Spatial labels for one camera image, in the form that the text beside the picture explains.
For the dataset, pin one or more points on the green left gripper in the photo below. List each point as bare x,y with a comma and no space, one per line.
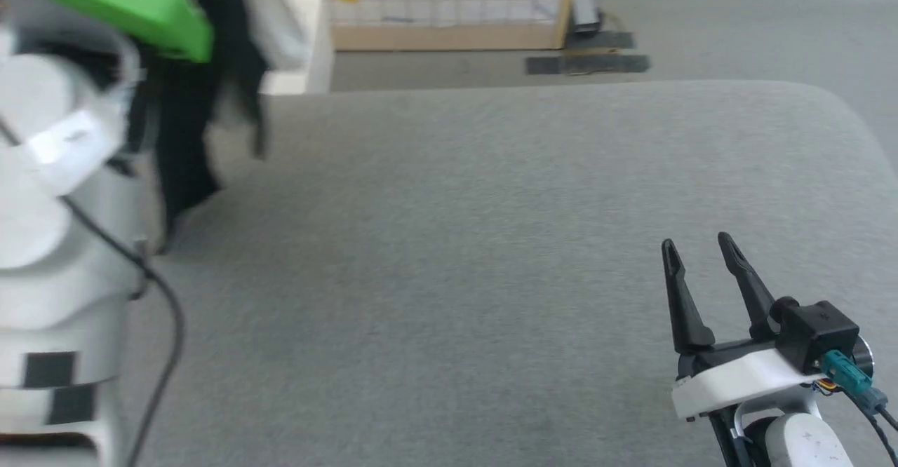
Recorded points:
133,1

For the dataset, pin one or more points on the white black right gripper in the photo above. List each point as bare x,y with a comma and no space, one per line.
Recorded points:
736,379

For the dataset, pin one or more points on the white garment with black sleeves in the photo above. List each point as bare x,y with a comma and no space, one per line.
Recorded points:
186,123

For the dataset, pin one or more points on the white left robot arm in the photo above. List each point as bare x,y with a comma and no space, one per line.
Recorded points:
42,228

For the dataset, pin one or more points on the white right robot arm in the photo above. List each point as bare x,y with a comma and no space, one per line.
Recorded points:
800,442

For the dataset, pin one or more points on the white box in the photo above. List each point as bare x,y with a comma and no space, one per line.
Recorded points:
312,53

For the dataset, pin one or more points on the long black panel foot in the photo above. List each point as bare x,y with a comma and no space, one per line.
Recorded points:
589,64

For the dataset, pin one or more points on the short black panel foot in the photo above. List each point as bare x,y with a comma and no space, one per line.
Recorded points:
602,39

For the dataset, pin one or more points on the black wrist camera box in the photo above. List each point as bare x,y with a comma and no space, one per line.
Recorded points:
817,330

